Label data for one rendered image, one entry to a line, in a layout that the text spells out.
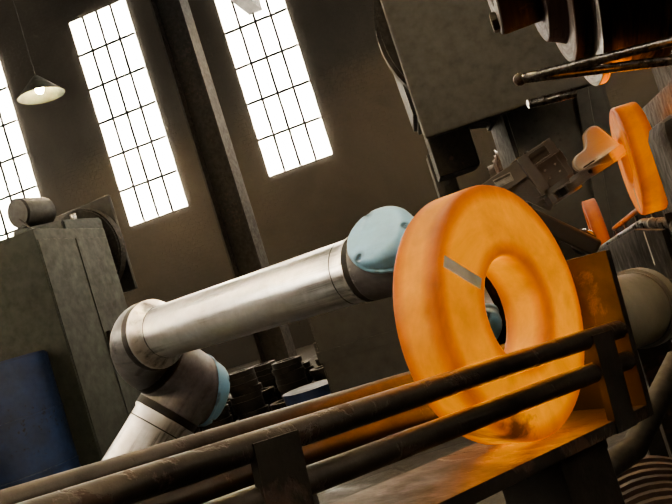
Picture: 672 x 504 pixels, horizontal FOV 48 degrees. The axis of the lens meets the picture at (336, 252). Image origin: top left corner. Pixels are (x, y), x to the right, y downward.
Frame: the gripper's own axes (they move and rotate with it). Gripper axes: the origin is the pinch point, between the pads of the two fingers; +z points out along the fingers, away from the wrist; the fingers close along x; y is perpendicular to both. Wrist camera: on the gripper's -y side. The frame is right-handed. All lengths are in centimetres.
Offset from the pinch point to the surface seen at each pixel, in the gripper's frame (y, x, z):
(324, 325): 9, 211, -115
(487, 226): 0, -66, -19
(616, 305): -8, -61, -16
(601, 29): 11.2, -31.0, -0.9
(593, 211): -8, 82, -3
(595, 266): -5, -60, -15
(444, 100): 65, 237, -17
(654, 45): 6.7, -33.7, 1.6
